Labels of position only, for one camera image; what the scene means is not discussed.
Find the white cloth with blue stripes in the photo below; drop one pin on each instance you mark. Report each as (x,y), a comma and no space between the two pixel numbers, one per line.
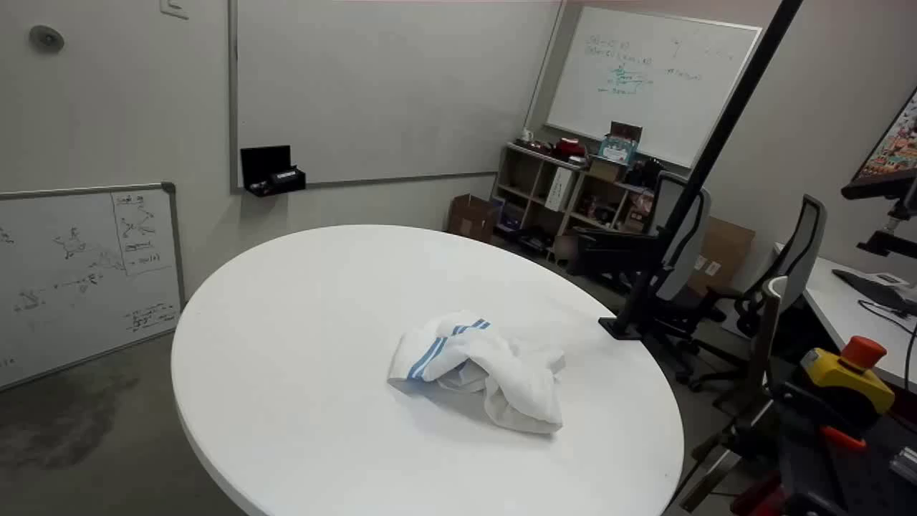
(516,381)

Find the small brown cardboard box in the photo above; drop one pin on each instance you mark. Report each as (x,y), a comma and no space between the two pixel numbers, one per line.
(471,216)

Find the wooden cube shelf unit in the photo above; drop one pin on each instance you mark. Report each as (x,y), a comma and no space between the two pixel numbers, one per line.
(534,176)

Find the red object on shelf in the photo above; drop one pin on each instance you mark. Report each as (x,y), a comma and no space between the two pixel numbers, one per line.
(572,148)

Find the teal box on shelf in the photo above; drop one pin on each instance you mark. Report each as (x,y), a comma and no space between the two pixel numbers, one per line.
(617,152)

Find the black marker holder box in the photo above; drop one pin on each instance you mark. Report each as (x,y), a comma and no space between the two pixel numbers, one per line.
(267,169)

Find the black office chair grey back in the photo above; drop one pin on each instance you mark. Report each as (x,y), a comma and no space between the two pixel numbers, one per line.
(691,239)

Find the whiteboard with green writing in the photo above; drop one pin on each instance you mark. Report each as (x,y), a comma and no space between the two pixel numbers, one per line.
(661,96)

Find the large flat cardboard box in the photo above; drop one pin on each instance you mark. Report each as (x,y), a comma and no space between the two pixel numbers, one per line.
(728,254)

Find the black mesh office chair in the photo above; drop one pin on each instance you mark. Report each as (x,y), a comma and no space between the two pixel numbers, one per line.
(803,248)

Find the whiteboard with black sketches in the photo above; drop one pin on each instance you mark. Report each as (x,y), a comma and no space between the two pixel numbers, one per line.
(77,275)

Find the white desk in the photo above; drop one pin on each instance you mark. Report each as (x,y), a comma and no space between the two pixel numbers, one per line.
(849,317)

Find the yellow emergency stop red button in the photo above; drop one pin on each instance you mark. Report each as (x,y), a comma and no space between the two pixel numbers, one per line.
(846,373)

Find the computer monitor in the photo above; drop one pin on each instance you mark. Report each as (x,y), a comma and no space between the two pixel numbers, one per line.
(893,152)

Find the large blank wall whiteboard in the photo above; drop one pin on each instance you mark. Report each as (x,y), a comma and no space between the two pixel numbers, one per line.
(382,86)

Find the black monitor mount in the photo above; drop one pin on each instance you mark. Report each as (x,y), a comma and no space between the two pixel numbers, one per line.
(893,242)

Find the round grey wall sensor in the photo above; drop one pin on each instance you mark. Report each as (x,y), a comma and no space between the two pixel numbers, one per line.
(45,37)

